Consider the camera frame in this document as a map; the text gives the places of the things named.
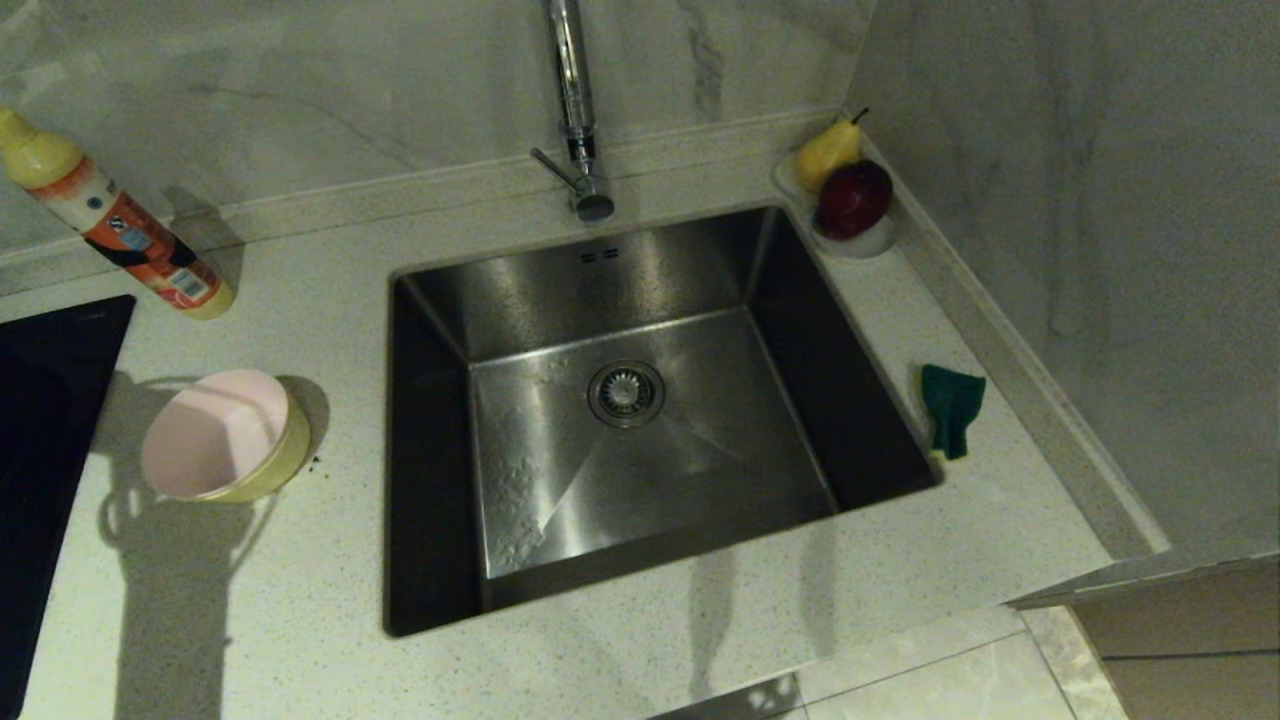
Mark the chrome faucet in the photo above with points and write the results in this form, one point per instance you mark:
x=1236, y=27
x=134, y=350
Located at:
x=575, y=90

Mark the green and yellow sponge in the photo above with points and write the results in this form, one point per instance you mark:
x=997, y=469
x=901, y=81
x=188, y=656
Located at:
x=950, y=400

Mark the yellow plastic bowl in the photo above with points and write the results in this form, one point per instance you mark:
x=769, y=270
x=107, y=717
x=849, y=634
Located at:
x=285, y=455

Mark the pink plastic bowl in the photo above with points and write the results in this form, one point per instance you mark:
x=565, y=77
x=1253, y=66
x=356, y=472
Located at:
x=215, y=435

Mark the orange label dish soap bottle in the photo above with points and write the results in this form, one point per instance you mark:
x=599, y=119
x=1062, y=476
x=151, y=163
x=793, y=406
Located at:
x=125, y=235

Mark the stainless steel sink basin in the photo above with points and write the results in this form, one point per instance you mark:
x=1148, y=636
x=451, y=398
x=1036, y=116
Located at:
x=700, y=460

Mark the round metal drain strainer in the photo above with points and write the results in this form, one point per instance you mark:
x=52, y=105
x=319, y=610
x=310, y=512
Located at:
x=626, y=393

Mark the small white dish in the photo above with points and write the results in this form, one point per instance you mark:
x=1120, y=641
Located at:
x=868, y=246

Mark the dark red apple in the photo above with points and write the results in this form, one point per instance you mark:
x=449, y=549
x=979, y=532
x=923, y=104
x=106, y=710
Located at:
x=857, y=198

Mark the yellow pear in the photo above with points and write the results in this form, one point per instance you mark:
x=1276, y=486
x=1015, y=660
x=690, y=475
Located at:
x=828, y=152

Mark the black induction cooktop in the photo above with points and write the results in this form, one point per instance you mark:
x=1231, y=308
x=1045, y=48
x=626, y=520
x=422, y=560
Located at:
x=40, y=450

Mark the beige wooden cabinet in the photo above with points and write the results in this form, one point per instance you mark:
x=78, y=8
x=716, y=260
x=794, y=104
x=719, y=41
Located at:
x=1190, y=640

